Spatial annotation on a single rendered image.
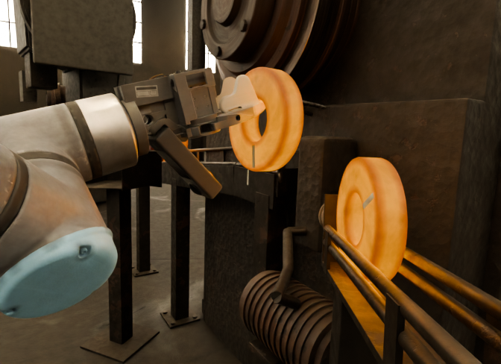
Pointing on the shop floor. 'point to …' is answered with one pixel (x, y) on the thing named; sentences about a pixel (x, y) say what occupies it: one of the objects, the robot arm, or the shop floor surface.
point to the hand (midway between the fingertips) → (262, 107)
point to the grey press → (74, 42)
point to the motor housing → (285, 323)
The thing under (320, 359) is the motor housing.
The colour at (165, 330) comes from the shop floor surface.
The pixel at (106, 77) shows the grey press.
